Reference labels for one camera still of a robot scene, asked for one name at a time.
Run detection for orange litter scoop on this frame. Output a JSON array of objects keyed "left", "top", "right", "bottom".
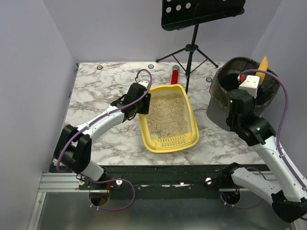
[{"left": 255, "top": 56, "right": 270, "bottom": 86}]

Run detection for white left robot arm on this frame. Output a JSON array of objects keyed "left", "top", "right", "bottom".
[{"left": 53, "top": 80, "right": 151, "bottom": 181}]

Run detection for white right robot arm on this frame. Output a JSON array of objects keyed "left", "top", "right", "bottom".
[{"left": 226, "top": 89, "right": 307, "bottom": 223}]

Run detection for cat litter granules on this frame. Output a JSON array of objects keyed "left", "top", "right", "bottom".
[{"left": 146, "top": 93, "right": 189, "bottom": 138}]

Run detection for grey mesh waste bin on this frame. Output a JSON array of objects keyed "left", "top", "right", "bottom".
[{"left": 207, "top": 57, "right": 280, "bottom": 131}]

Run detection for black music stand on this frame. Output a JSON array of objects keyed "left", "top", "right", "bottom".
[{"left": 155, "top": 0, "right": 247, "bottom": 93}]

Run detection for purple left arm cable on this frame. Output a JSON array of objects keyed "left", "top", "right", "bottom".
[{"left": 56, "top": 69, "right": 154, "bottom": 173}]

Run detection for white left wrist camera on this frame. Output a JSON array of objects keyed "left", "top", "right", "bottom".
[{"left": 137, "top": 80, "right": 150, "bottom": 89}]

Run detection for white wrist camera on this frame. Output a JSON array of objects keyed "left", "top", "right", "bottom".
[
  {"left": 137, "top": 80, "right": 150, "bottom": 89},
  {"left": 237, "top": 75, "right": 260, "bottom": 98}
]

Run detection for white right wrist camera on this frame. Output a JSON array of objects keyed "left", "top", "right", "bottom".
[{"left": 237, "top": 75, "right": 260, "bottom": 98}]

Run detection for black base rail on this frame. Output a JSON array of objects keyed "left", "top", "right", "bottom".
[{"left": 79, "top": 162, "right": 250, "bottom": 201}]

